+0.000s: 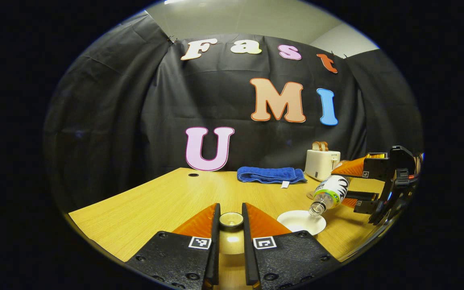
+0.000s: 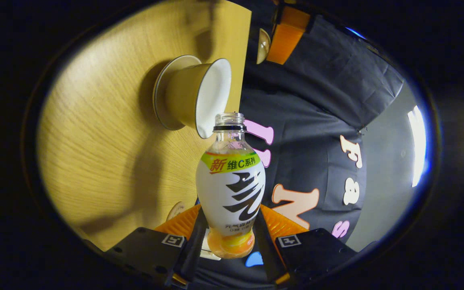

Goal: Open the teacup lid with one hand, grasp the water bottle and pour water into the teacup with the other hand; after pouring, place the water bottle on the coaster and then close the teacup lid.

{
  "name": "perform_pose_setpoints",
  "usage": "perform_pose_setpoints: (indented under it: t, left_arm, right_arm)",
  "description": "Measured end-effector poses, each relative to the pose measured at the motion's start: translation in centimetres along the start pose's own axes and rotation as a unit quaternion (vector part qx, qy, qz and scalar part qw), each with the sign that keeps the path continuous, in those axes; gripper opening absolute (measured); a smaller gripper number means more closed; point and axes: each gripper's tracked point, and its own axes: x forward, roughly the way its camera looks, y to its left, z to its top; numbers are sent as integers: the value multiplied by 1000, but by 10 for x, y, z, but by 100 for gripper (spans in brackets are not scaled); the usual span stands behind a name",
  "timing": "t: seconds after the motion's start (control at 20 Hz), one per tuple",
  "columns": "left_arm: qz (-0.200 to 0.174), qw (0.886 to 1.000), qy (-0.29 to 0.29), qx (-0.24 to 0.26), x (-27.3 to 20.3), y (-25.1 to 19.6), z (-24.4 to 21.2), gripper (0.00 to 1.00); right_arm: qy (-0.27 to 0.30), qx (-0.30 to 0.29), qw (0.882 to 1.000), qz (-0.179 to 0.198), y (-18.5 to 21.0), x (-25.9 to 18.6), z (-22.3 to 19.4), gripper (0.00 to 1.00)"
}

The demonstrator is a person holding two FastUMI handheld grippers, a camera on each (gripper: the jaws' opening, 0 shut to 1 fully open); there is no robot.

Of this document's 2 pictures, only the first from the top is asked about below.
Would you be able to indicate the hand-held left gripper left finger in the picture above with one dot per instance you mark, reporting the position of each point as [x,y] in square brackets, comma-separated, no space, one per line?
[191,262]

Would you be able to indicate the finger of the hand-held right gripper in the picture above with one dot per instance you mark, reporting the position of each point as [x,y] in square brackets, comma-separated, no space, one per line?
[377,167]
[367,206]

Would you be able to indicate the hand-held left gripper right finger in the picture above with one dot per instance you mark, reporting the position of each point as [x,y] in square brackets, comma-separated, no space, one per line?
[272,262]

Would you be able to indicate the clear water bottle white label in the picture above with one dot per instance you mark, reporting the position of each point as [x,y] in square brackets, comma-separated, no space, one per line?
[330,189]

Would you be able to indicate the beige ceramic teacup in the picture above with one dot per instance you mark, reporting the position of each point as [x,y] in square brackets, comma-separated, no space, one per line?
[296,223]

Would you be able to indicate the beige ceramic teacup lid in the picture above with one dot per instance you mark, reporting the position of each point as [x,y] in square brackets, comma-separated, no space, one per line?
[231,237]

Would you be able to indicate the round brown coaster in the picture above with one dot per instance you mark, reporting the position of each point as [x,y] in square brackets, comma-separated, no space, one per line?
[310,195]

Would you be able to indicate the cream toaster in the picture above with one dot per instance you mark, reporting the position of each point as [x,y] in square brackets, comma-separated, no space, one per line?
[320,165]

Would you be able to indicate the toasted bread slice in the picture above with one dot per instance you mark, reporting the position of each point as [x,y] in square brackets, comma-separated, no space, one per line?
[324,146]
[316,146]

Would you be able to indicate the folded blue towel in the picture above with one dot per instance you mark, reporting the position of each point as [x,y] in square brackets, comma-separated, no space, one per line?
[270,175]

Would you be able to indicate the black backdrop cloth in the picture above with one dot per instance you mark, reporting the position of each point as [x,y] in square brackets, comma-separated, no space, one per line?
[135,100]

